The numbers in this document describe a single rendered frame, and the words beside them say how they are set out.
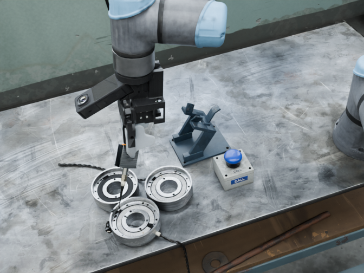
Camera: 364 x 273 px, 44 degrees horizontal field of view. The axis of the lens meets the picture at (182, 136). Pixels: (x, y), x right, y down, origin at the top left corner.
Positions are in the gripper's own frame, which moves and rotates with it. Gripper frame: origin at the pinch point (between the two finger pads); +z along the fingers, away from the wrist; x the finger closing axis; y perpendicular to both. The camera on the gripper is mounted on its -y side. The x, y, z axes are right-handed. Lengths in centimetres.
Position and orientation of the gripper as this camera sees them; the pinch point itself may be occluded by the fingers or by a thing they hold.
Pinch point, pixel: (127, 148)
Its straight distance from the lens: 95.2
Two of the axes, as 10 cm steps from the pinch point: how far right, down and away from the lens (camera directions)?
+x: -2.9, -6.6, 6.9
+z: -0.4, 7.3, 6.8
